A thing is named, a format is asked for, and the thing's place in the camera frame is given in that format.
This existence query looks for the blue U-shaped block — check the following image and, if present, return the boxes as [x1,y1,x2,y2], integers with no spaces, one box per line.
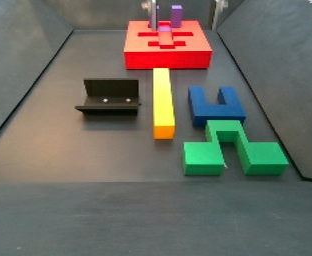
[188,86,245,127]

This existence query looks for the purple U-shaped block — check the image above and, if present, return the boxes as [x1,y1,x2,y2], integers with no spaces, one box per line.
[157,5,182,29]

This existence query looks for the red base block with slots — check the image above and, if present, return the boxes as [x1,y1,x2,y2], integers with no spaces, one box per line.
[124,20,212,69]

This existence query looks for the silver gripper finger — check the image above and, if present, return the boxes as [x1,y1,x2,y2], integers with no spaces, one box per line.
[212,0,228,29]
[141,0,157,31]

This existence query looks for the yellow long bar block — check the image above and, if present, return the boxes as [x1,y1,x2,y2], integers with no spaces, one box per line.
[153,68,174,139]

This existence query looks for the green stepped block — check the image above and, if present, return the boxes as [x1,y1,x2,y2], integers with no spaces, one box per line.
[181,119,291,177]

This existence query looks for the black angled fixture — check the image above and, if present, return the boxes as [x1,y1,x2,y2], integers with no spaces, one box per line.
[74,78,140,114]

